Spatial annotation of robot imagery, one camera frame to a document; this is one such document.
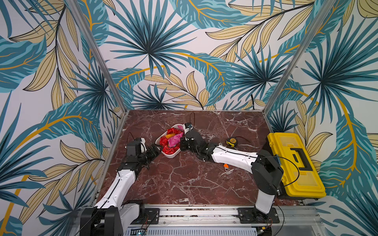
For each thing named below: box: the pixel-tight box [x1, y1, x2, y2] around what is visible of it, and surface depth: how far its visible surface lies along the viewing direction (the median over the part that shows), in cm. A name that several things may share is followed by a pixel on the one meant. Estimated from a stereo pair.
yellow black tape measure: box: [225, 137, 238, 148], surface depth 100 cm
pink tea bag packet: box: [167, 132, 184, 148], surface depth 89 cm
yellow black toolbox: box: [260, 132, 327, 200], surface depth 76 cm
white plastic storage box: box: [155, 123, 186, 159], surface depth 92 cm
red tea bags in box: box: [159, 127, 183, 155], surface depth 92 cm
